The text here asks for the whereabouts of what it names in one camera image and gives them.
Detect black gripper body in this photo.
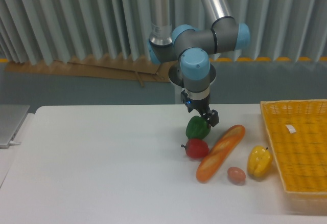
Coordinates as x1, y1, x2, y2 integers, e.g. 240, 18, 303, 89
181, 89, 210, 113

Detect green toy bell pepper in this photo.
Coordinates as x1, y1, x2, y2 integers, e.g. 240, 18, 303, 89
185, 116, 211, 140

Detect toy baguette bread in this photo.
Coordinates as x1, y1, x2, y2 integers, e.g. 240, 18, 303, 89
196, 125, 246, 183

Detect red toy bell pepper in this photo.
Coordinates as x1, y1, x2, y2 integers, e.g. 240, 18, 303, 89
181, 139, 209, 159

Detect brown toy egg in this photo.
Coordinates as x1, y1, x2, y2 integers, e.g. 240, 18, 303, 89
227, 167, 246, 184

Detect yellow toy bell pepper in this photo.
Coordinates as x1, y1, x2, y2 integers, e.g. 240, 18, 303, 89
247, 145, 273, 178

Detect yellow woven basket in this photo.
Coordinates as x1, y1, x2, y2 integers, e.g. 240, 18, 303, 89
260, 99, 326, 197

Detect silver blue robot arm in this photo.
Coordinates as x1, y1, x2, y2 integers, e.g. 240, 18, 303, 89
147, 0, 250, 127

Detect brown cardboard sheet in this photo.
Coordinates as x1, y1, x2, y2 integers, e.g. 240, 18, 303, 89
5, 54, 176, 86

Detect white label tag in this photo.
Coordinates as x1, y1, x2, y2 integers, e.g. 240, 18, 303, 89
286, 124, 296, 134

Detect grey pleated curtain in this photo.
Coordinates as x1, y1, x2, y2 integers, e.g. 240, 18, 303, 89
1, 0, 326, 64

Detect silver laptop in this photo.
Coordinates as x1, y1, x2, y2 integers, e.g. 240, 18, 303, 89
0, 104, 30, 149

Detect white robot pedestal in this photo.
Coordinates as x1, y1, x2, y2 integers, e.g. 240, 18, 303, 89
168, 61, 217, 104

